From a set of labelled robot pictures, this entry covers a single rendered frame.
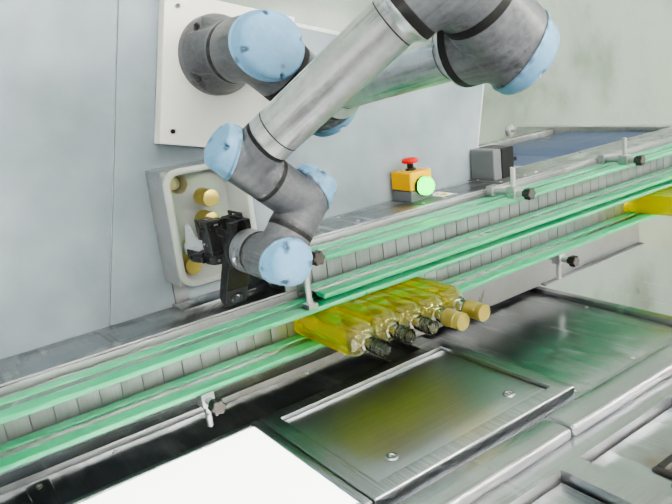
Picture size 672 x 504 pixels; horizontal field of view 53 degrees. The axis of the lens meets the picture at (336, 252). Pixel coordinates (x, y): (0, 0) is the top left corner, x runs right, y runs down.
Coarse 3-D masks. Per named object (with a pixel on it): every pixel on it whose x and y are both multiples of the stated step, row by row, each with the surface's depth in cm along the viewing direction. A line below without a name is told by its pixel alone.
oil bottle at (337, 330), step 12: (324, 312) 132; (336, 312) 131; (300, 324) 135; (312, 324) 131; (324, 324) 127; (336, 324) 125; (348, 324) 124; (360, 324) 123; (312, 336) 132; (324, 336) 128; (336, 336) 125; (348, 336) 122; (360, 336) 121; (336, 348) 126; (348, 348) 122; (360, 348) 121
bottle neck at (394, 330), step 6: (390, 324) 124; (396, 324) 124; (390, 330) 123; (396, 330) 122; (402, 330) 121; (408, 330) 121; (390, 336) 124; (396, 336) 122; (402, 336) 121; (408, 336) 123; (414, 336) 122; (402, 342) 121; (408, 342) 121
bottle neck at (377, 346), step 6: (366, 336) 121; (372, 336) 121; (366, 342) 120; (372, 342) 119; (378, 342) 118; (384, 342) 118; (366, 348) 120; (372, 348) 119; (378, 348) 117; (384, 348) 120; (390, 348) 119; (378, 354) 118; (384, 354) 118
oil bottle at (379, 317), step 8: (344, 304) 133; (352, 304) 133; (360, 304) 132; (368, 304) 132; (344, 312) 132; (352, 312) 129; (360, 312) 128; (368, 312) 127; (376, 312) 127; (384, 312) 126; (392, 312) 126; (368, 320) 125; (376, 320) 124; (384, 320) 124; (392, 320) 125; (376, 328) 124; (384, 328) 124; (376, 336) 125; (384, 336) 124
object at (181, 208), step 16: (192, 176) 132; (208, 176) 134; (192, 192) 132; (224, 192) 136; (240, 192) 133; (176, 208) 131; (192, 208) 133; (208, 208) 135; (224, 208) 137; (240, 208) 135; (176, 224) 124; (192, 224) 133; (176, 240) 124; (176, 256) 125; (208, 272) 132
